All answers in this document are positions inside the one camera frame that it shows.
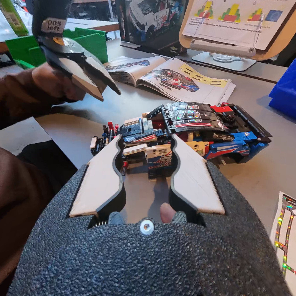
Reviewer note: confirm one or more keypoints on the person's brown shirt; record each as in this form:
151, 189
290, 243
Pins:
23, 219

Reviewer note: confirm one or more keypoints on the person's left hand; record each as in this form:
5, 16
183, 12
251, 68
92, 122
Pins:
53, 81

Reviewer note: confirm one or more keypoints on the open white instruction booklet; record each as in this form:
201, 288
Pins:
161, 76

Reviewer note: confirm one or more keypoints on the green cardboard box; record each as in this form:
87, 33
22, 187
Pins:
11, 18

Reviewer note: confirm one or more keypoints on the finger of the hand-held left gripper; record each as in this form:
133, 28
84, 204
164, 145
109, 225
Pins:
101, 74
81, 74

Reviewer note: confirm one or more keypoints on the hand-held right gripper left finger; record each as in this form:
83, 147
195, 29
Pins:
97, 185

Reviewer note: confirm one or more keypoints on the toy brick race car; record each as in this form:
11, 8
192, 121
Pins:
196, 120

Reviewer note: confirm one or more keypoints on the green plastic bin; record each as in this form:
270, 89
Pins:
92, 46

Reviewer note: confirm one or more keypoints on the blue plastic bin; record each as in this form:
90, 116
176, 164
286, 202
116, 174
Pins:
284, 92

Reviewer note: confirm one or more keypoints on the person's right hand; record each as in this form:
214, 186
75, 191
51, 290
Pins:
167, 212

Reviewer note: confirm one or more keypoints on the person's left forearm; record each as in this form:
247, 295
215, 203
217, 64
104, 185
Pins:
18, 99

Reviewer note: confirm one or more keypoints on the printed instruction sheet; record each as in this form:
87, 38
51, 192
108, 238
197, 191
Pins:
235, 20

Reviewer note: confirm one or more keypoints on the wooden document board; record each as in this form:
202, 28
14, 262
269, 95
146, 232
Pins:
272, 49

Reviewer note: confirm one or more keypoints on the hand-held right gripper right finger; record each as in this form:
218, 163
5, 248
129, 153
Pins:
196, 182

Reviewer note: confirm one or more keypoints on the holographic sticker sheet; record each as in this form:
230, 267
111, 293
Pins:
289, 231

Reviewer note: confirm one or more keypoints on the toy car packaging box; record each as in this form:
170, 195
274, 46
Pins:
150, 18

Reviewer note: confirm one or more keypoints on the grey desk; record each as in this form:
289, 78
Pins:
242, 166

